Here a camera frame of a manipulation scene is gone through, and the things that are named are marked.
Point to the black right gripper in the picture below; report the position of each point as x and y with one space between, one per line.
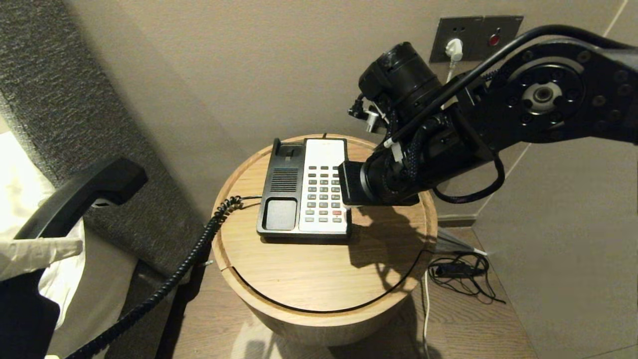
354 182

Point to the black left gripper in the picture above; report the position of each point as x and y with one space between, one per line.
22 324

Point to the black telephone handset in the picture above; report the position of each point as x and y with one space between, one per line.
99 187

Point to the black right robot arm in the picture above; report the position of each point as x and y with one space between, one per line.
543 94

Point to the black and white telephone base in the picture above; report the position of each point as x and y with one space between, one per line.
319 159

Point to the round wooden side table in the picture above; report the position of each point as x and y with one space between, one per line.
324 279

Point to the transparent folded umbrella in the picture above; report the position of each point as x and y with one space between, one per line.
448 244

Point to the dark bed base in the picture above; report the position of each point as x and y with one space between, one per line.
149 334

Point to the white power plug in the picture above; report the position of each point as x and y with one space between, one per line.
452 49

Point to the grey upholstered headboard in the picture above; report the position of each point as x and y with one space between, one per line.
99 99

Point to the dark plate with red button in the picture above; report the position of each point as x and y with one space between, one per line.
504 25

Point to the dark wall socket plate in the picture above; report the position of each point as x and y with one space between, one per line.
441 30

